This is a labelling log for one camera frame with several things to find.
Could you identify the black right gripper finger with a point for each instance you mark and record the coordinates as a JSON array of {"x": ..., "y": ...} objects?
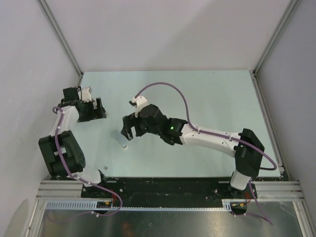
[
  {"x": 140, "y": 128},
  {"x": 128, "y": 123}
]

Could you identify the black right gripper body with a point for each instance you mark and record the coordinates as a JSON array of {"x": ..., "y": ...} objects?
[{"x": 154, "y": 130}]

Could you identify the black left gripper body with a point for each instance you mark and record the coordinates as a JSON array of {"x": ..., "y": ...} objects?
[{"x": 89, "y": 113}]

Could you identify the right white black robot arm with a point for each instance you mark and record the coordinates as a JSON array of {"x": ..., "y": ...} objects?
[{"x": 244, "y": 147}]

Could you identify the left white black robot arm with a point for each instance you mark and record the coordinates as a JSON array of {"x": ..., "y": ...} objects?
[{"x": 60, "y": 150}]

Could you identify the light blue stapler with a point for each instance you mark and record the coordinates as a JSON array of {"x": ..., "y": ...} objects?
[{"x": 120, "y": 139}]

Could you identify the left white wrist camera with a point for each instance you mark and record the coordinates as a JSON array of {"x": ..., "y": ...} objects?
[{"x": 85, "y": 94}]

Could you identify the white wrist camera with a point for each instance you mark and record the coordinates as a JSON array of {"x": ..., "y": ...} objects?
[
  {"x": 138, "y": 102},
  {"x": 85, "y": 94}
]

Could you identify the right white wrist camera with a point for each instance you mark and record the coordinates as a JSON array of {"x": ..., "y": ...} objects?
[{"x": 138, "y": 102}]

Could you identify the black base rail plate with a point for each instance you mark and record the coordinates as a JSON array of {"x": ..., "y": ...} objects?
[{"x": 170, "y": 192}]

